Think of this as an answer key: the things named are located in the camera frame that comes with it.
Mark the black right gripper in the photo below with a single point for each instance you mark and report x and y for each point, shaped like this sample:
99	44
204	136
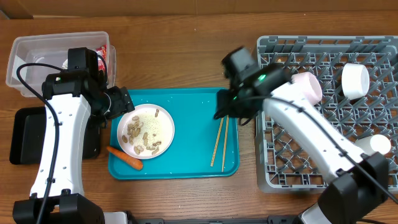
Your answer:
231	106

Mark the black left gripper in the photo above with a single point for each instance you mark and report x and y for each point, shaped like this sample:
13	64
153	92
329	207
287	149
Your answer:
122	102

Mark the wooden chopstick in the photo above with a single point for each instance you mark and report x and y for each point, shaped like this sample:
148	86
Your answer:
225	143
216	142

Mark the pink plate with rice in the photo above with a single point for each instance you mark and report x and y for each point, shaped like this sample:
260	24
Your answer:
145	133

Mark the orange carrot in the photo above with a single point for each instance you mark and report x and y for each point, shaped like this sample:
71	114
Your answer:
131	161

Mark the white paper tissue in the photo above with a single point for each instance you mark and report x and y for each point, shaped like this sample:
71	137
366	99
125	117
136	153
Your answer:
65	65

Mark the white bowl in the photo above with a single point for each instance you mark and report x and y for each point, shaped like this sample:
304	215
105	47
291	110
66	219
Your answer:
355	81

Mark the white cup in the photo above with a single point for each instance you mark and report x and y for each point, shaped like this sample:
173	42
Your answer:
375	143

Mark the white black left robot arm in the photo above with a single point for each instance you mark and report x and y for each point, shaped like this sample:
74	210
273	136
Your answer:
72	98

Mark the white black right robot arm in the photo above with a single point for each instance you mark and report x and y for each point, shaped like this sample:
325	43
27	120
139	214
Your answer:
357	173

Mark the clear plastic waste bin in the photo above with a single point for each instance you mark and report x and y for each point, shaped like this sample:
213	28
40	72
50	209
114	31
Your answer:
52	49

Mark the grey dishwasher rack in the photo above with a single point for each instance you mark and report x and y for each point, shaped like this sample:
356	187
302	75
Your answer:
281	165

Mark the red snack wrapper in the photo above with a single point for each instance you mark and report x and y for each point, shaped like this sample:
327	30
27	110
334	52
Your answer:
102	52

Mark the teal serving tray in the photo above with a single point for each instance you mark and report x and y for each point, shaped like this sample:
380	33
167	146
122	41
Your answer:
190	153

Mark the black plastic tray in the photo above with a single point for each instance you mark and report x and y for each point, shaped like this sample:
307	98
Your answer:
28	138

